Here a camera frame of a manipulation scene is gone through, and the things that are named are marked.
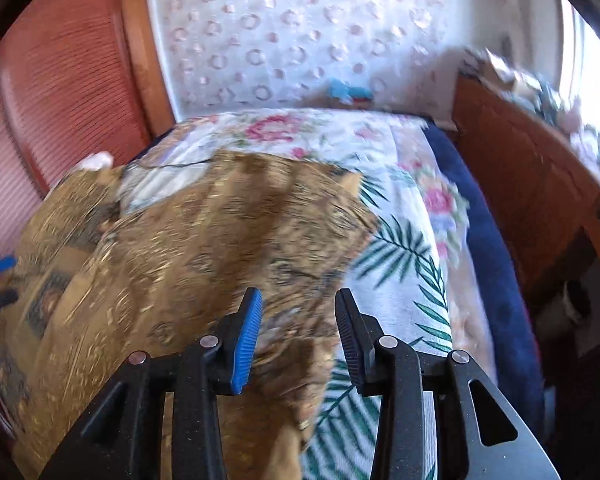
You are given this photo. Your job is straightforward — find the palm leaf bed sheet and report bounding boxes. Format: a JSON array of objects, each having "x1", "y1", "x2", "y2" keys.
[{"x1": 300, "y1": 175, "x2": 463, "y2": 480}]

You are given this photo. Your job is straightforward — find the long wooden cabinet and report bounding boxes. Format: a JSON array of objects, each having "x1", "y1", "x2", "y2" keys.
[{"x1": 451, "y1": 75, "x2": 600, "y2": 323}]

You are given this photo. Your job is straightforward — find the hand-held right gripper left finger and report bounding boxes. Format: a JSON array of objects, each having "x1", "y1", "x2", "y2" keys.
[{"x1": 40, "y1": 287, "x2": 264, "y2": 480}]

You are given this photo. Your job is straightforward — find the wooden slatted headboard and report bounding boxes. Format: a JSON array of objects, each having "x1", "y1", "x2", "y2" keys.
[{"x1": 0, "y1": 0, "x2": 177, "y2": 273}]

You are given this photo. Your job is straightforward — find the pink floral bed quilt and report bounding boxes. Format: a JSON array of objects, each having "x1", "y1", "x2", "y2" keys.
[{"x1": 125, "y1": 107, "x2": 473, "y2": 273}]

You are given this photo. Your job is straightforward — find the navy blue blanket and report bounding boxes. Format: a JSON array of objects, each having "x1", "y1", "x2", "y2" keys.
[{"x1": 422, "y1": 120, "x2": 548, "y2": 401}]

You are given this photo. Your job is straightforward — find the pale cloth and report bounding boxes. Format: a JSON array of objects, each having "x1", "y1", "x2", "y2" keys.
[{"x1": 76, "y1": 152, "x2": 114, "y2": 172}]

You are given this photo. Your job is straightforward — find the golden patterned cloth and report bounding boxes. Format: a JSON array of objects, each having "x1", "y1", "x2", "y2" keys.
[{"x1": 0, "y1": 149, "x2": 381, "y2": 480}]

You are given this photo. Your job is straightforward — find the window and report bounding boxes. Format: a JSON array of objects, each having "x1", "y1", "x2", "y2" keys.
[{"x1": 561, "y1": 0, "x2": 600, "y2": 128}]

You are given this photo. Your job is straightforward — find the blue plastic bag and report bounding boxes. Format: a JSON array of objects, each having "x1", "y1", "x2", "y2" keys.
[{"x1": 326, "y1": 78, "x2": 374, "y2": 104}]

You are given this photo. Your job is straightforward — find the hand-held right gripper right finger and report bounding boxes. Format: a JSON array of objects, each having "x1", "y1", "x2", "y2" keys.
[{"x1": 334, "y1": 288, "x2": 562, "y2": 480}]

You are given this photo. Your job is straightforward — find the black cable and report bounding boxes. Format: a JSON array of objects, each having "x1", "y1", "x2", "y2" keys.
[{"x1": 132, "y1": 156, "x2": 217, "y2": 172}]

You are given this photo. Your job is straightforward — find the circle print sheer curtain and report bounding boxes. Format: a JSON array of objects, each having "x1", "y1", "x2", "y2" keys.
[{"x1": 145, "y1": 0, "x2": 463, "y2": 122}]

